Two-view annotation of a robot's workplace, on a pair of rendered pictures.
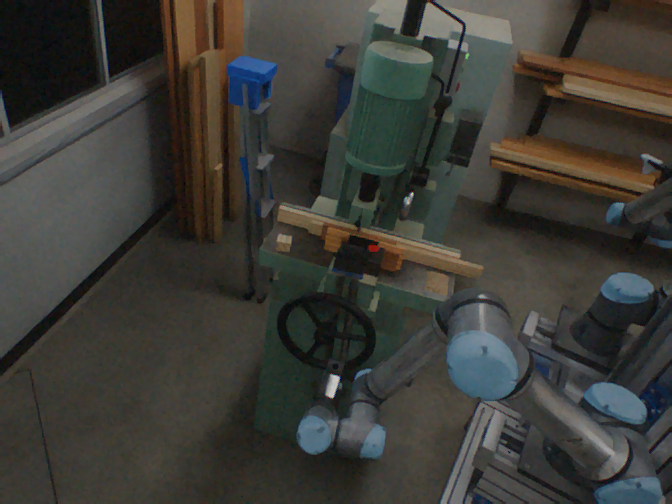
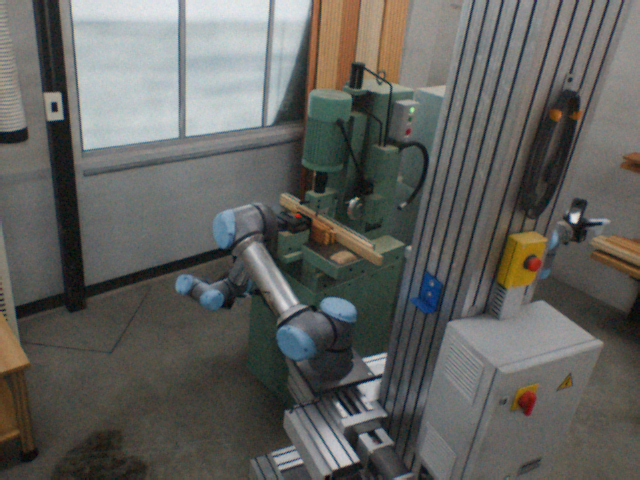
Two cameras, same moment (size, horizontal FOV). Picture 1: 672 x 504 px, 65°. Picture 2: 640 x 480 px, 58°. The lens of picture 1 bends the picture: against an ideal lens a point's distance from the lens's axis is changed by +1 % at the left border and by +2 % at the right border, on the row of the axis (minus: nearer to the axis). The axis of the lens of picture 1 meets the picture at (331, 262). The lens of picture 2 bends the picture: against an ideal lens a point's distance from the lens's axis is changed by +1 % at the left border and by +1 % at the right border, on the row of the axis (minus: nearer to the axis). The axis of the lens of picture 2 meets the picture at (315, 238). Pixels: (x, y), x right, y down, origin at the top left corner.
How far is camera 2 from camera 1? 160 cm
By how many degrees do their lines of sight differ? 34
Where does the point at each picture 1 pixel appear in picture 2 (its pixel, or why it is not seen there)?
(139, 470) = (163, 355)
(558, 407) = (260, 267)
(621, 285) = not seen: hidden behind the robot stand
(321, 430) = (186, 279)
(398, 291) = (312, 253)
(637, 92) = not seen: outside the picture
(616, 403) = (331, 304)
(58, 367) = (165, 291)
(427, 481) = not seen: hidden behind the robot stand
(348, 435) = (198, 288)
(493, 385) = (223, 237)
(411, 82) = (324, 109)
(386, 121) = (313, 133)
